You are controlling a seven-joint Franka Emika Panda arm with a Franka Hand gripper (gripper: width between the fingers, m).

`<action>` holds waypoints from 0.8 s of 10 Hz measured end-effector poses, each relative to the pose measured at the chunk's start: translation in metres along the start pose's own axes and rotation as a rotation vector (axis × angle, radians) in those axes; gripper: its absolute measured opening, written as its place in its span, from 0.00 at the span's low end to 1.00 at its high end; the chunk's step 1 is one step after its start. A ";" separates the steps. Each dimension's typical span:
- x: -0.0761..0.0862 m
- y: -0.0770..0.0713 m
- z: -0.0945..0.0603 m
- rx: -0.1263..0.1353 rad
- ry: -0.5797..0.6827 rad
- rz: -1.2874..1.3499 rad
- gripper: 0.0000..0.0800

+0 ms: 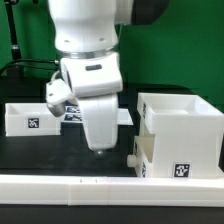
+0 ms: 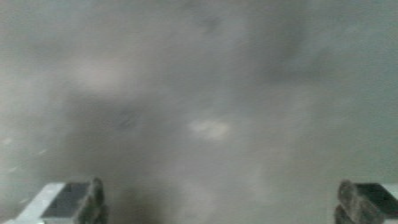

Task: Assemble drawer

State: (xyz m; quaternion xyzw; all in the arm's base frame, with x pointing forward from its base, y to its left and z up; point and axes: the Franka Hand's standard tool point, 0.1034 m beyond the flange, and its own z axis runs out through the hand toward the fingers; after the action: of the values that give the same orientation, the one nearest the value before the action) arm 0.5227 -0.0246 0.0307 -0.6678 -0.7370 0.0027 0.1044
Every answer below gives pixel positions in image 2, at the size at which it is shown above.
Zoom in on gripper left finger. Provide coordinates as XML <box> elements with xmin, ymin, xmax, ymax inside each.
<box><xmin>15</xmin><ymin>178</ymin><xmax>108</xmax><ymax>224</ymax></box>

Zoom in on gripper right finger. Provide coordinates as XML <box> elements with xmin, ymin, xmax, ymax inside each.
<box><xmin>334</xmin><ymin>180</ymin><xmax>398</xmax><ymax>224</ymax></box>

